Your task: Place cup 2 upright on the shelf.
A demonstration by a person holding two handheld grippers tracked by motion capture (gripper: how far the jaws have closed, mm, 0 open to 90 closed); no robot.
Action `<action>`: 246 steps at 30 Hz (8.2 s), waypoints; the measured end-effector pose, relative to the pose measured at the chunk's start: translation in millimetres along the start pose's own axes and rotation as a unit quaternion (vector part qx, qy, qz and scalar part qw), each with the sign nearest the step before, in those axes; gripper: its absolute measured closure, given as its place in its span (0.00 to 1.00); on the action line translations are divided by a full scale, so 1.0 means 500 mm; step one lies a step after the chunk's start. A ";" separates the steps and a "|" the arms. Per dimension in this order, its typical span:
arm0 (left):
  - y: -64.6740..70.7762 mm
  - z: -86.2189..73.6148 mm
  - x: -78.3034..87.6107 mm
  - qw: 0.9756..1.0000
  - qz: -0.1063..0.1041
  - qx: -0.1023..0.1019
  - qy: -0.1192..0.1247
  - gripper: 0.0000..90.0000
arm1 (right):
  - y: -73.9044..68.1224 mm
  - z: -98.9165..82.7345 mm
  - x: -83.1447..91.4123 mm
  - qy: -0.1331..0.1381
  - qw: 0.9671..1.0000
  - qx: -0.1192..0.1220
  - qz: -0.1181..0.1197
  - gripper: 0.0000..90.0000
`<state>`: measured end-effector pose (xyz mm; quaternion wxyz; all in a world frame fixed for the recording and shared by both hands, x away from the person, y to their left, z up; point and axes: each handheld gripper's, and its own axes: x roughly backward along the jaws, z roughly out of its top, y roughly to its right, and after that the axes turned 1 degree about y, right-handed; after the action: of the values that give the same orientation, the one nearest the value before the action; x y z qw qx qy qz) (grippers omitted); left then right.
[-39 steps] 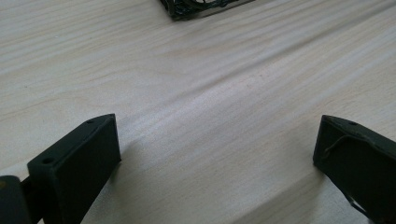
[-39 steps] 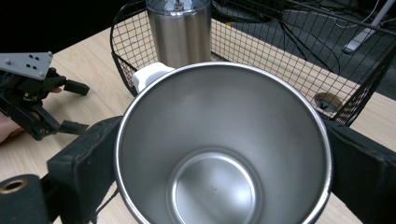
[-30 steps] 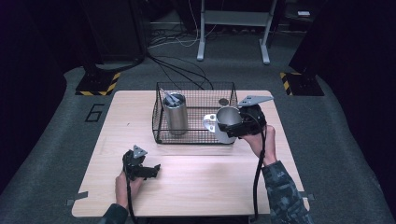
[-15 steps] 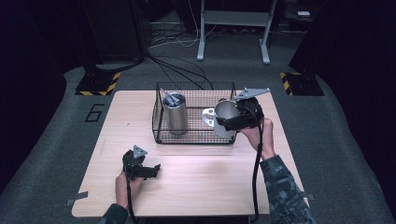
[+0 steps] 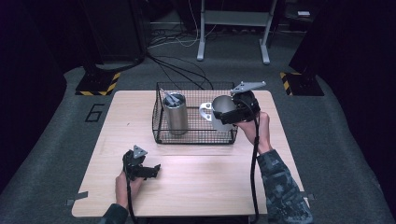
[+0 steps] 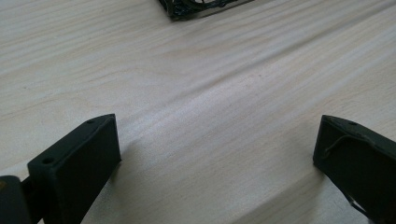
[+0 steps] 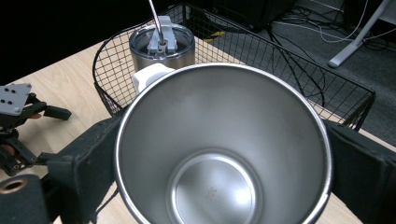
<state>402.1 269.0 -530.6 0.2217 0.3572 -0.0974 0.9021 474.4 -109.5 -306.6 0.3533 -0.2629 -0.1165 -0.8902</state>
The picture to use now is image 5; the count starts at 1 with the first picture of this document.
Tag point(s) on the person's left hand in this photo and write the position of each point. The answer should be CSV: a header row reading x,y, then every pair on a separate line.
x,y
126,189

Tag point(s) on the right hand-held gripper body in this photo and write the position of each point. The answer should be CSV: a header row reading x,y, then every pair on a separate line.
x,y
246,105

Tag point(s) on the person's right hand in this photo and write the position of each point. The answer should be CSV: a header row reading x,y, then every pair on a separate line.
x,y
257,132

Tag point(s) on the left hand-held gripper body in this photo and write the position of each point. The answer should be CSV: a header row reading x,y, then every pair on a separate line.
x,y
134,165

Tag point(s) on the grey utensil in tumbler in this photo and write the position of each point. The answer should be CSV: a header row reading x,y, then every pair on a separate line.
x,y
170,97

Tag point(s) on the black yellow striped base plate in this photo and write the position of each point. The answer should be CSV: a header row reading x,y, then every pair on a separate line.
x,y
99,83
300,83

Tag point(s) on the steel tumbler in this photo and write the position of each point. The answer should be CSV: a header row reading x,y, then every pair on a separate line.
x,y
176,113

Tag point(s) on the white metal stand frame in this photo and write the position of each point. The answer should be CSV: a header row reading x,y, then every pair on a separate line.
x,y
234,18

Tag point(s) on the small white box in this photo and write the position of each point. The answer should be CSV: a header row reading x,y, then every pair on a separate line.
x,y
303,13

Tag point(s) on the grey tape strip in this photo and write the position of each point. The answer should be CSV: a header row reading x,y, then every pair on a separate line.
x,y
77,198

